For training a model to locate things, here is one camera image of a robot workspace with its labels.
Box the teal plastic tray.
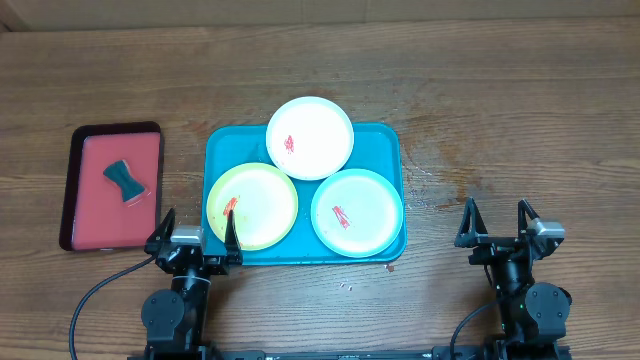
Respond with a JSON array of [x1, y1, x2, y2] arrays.
[[202, 122, 408, 266]]

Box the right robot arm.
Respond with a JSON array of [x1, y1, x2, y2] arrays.
[[449, 198, 572, 359]]

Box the light blue plate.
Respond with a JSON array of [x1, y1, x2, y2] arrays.
[[310, 169, 404, 259]]

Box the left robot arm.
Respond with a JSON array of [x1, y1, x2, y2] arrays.
[[141, 209, 243, 359]]

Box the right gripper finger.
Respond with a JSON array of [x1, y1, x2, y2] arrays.
[[518, 199, 539, 238], [454, 197, 488, 248]]

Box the green scouring sponge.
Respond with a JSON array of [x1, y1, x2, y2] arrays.
[[103, 160, 145, 203]]

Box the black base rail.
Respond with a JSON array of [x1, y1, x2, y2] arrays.
[[127, 344, 573, 360]]

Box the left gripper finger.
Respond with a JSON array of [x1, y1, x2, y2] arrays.
[[144, 208, 176, 254], [224, 210, 243, 265]]

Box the white plate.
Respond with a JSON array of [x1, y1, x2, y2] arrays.
[[266, 96, 354, 181]]

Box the dark tray with red liquid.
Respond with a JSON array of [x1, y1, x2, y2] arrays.
[[58, 121, 164, 251]]

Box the yellow-green plate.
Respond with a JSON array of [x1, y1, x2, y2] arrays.
[[205, 163, 298, 251]]

